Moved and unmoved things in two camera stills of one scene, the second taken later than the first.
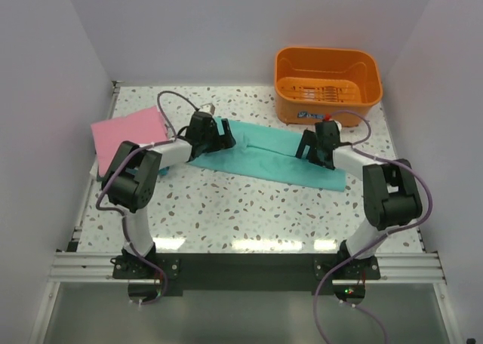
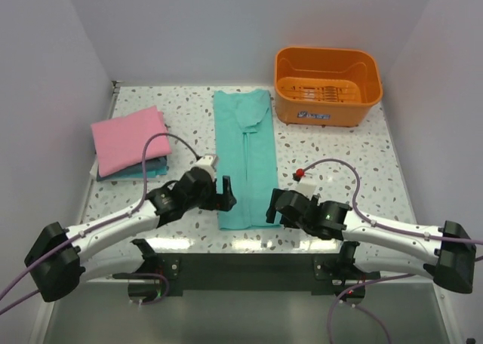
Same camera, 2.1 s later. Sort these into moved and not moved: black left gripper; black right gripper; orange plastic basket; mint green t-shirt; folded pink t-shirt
Moved: black left gripper; mint green t-shirt; black right gripper
Not moved: folded pink t-shirt; orange plastic basket
